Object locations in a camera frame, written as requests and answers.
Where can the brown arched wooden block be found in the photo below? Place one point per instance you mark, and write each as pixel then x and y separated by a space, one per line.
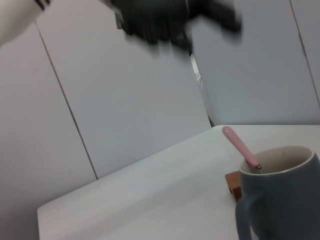
pixel 233 183

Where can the grey ceramic cup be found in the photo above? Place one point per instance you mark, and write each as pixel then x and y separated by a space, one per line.
pixel 287 200

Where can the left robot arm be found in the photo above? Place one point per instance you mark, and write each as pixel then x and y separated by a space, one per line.
pixel 15 17

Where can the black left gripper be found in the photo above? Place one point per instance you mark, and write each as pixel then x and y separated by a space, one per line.
pixel 155 20

